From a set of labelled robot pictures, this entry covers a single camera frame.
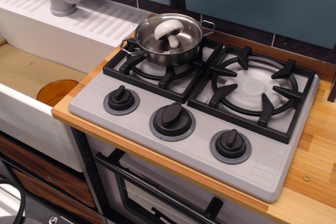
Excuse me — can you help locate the white mushroom ball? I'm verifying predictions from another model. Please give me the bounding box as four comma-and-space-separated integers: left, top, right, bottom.
154, 19, 184, 48

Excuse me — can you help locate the stainless steel pot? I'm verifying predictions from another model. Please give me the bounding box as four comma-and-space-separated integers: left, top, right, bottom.
120, 13, 216, 67

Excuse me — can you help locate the black left stove knob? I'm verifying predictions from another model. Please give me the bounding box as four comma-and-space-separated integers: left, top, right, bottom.
103, 85, 140, 116

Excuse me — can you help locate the black stove knob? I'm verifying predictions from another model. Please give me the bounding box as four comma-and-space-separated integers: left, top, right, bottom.
103, 85, 140, 116
149, 102, 196, 142
209, 129, 252, 165

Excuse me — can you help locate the grey toy stove top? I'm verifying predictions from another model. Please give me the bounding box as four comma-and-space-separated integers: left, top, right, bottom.
67, 22, 321, 204

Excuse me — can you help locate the black middle stove knob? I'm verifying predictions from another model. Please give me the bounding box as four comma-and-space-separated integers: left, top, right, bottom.
149, 102, 196, 142

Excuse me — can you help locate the black right stove knob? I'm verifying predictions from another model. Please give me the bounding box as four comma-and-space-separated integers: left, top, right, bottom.
209, 129, 252, 165

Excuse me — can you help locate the black left burner grate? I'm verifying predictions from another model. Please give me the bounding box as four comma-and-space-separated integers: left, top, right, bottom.
103, 38, 223, 103

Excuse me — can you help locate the black burner grate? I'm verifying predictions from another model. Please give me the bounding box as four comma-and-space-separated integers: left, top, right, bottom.
103, 38, 223, 103
187, 45, 320, 144

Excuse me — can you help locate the black right burner grate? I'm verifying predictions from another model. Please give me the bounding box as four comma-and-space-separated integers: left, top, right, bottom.
187, 45, 320, 144

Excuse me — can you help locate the white toy sink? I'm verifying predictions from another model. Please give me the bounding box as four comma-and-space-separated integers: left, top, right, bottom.
1, 0, 149, 172

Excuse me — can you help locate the orange plastic bowl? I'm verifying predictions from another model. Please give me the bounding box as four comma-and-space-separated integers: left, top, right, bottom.
36, 79, 79, 107

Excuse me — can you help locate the upper wooden drawer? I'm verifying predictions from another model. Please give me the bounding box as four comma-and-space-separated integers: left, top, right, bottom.
1, 132, 95, 207

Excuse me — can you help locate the wooden drawer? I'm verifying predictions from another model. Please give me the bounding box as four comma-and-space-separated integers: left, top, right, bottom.
12, 168, 103, 223
1, 132, 95, 207

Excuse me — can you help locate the brass screw in counter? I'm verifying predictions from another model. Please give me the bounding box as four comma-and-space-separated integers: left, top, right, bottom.
303, 175, 310, 182

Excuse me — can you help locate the lower wooden drawer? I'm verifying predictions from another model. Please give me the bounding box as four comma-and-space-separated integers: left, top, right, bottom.
12, 168, 103, 223

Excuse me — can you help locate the oven door with handle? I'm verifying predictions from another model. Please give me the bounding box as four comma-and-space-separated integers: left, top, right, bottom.
93, 147, 266, 224

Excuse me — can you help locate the black braided cable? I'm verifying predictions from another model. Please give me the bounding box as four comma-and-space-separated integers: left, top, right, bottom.
0, 177, 27, 224

